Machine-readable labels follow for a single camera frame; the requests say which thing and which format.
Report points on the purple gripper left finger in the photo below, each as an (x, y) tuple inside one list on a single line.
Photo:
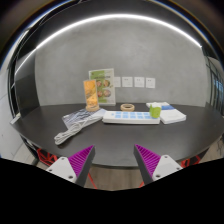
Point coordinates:
[(76, 167)]

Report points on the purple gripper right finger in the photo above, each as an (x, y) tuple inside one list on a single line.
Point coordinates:
[(153, 166)]

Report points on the green charger plug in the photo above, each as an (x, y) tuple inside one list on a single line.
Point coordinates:
[(155, 110)]

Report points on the black round table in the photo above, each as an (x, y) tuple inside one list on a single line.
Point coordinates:
[(114, 143)]

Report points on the white power strip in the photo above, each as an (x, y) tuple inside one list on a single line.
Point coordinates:
[(120, 117)]

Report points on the tape roll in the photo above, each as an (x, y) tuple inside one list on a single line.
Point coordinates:
[(127, 107)]

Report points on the green white poster stand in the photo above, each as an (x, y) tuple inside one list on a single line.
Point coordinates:
[(105, 85)]

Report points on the red table leg frame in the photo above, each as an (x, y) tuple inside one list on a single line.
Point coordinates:
[(46, 158)]

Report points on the white wall socket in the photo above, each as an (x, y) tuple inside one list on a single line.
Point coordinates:
[(139, 82), (150, 82), (117, 81), (127, 81)]

